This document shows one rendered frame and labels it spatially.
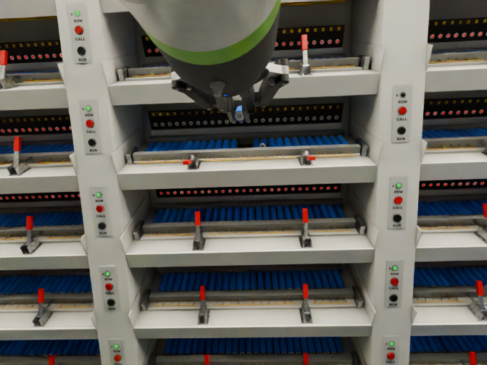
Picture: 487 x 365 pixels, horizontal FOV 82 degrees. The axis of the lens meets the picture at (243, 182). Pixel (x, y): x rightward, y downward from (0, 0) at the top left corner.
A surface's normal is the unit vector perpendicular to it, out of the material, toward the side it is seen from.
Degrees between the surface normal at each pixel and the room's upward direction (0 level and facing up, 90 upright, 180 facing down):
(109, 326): 90
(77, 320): 21
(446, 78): 111
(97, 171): 90
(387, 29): 90
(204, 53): 171
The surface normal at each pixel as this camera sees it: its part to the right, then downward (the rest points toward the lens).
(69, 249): -0.04, -0.87
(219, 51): 0.18, 0.98
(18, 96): -0.02, 0.49
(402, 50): -0.04, 0.15
